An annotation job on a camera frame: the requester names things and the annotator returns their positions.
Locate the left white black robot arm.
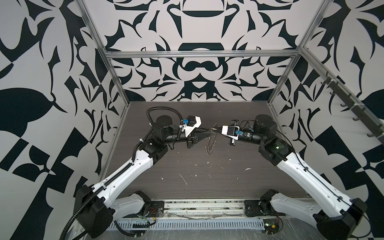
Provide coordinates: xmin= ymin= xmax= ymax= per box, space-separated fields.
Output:
xmin=68 ymin=115 xmax=211 ymax=240

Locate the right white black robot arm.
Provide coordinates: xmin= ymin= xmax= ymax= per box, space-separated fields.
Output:
xmin=212 ymin=115 xmax=367 ymax=240

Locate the right electronics board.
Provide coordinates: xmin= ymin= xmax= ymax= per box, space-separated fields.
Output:
xmin=262 ymin=217 xmax=284 ymax=235

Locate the electronics board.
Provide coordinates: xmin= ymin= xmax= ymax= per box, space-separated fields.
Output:
xmin=132 ymin=218 xmax=157 ymax=229
xmin=262 ymin=217 xmax=284 ymax=235

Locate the left electronics board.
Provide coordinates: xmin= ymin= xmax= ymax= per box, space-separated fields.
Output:
xmin=132 ymin=218 xmax=157 ymax=229

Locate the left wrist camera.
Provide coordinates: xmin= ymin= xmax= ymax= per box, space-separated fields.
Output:
xmin=181 ymin=116 xmax=202 ymax=138

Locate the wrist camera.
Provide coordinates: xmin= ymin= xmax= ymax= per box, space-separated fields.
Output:
xmin=181 ymin=116 xmax=202 ymax=138
xmin=221 ymin=120 xmax=243 ymax=141

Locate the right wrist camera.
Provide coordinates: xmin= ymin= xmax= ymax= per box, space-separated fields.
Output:
xmin=221 ymin=120 xmax=243 ymax=141

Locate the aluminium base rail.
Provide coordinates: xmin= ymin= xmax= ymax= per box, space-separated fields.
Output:
xmin=103 ymin=197 xmax=331 ymax=222

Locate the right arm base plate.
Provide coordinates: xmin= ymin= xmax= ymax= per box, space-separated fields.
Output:
xmin=244 ymin=200 xmax=286 ymax=218

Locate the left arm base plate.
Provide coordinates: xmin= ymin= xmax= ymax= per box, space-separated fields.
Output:
xmin=140 ymin=201 xmax=165 ymax=218

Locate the white slotted cable duct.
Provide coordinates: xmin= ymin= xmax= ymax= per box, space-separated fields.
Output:
xmin=118 ymin=219 xmax=264 ymax=231

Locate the wall hook rail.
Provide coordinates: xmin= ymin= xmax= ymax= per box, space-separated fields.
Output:
xmin=321 ymin=72 xmax=384 ymax=145

